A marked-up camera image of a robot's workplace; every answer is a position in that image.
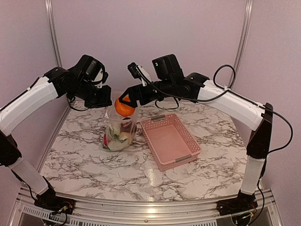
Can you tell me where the clear zip top bag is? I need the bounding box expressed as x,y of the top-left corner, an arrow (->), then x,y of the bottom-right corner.
102,92 -> 139,152

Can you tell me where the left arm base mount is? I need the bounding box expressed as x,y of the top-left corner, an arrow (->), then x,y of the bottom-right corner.
34,178 -> 75,214

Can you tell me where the aluminium front rail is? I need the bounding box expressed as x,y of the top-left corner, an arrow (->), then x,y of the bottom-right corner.
9,186 -> 283,226

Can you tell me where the pink plastic basket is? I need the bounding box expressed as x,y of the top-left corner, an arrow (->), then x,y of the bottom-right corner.
141,113 -> 202,172

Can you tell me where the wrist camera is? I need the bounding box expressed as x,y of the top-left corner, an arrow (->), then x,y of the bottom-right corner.
127,62 -> 140,79
100,67 -> 109,84

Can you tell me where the right aluminium frame post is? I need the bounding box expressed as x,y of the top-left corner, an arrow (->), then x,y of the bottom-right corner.
229,0 -> 253,88

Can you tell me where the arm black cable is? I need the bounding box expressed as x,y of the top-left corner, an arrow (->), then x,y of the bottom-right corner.
67,96 -> 90,112
138,65 -> 294,153

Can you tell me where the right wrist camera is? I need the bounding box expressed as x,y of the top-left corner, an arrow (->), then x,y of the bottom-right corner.
127,62 -> 140,79

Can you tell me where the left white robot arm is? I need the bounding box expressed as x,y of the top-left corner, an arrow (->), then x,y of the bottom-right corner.
0,55 -> 112,210

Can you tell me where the red knitted apple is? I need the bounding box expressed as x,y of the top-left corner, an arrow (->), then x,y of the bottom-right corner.
103,134 -> 109,149

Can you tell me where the dark red knitted beet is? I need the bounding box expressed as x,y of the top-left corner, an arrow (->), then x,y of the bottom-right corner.
120,117 -> 136,133

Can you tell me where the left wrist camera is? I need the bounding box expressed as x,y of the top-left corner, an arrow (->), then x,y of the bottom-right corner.
100,67 -> 109,84

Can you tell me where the left aluminium frame post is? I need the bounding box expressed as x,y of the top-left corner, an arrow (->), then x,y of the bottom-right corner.
45,0 -> 63,67

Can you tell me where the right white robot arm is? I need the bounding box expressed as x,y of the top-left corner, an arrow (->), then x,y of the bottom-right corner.
118,54 -> 273,211

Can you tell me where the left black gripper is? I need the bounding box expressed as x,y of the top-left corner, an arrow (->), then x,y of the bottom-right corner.
69,79 -> 111,108

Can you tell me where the aluminium frame post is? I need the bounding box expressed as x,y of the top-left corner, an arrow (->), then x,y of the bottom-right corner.
45,0 -> 63,67
229,0 -> 253,88

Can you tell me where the orange knitted fruit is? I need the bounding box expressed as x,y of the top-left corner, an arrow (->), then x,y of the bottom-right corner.
114,97 -> 135,117

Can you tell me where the white knitted vegetable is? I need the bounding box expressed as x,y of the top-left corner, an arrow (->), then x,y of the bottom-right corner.
107,140 -> 129,151
107,122 -> 129,141

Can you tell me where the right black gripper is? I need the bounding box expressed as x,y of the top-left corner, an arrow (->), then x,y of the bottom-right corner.
119,78 -> 175,108

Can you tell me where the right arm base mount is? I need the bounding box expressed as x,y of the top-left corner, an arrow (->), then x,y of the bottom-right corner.
216,189 -> 258,216

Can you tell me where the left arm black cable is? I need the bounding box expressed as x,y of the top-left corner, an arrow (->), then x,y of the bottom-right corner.
67,96 -> 90,112

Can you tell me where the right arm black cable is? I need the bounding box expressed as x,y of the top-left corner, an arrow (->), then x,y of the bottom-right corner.
138,65 -> 294,153

